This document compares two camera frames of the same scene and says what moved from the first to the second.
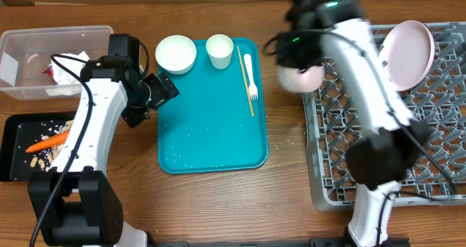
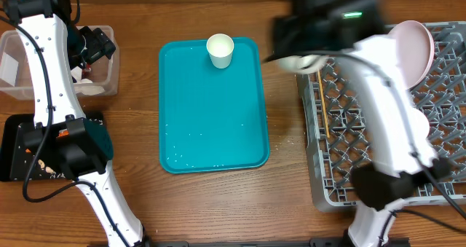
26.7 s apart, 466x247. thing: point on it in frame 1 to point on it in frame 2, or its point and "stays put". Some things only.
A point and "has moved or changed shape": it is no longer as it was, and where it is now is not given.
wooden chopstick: [246, 82] to [322, 101]
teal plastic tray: [209, 127] stays put
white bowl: [176, 55] has moved or changed shape
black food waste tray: [19, 132] stays put
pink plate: [407, 52] stays put
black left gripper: [162, 93] to [100, 43]
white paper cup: [220, 47] stays put
